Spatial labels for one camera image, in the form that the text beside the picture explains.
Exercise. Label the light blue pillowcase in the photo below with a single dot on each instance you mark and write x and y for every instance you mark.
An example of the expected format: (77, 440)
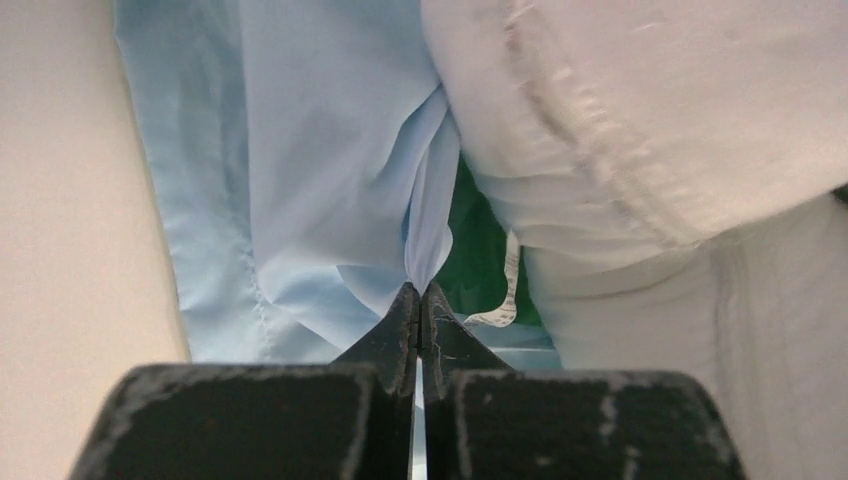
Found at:
(306, 165)

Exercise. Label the white pillow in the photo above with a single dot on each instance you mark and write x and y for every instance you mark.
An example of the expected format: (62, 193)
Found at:
(669, 169)

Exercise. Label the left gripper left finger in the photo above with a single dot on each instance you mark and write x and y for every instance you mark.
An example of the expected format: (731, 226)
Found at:
(349, 419)

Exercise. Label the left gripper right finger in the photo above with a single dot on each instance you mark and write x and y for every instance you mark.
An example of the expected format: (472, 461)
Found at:
(486, 420)

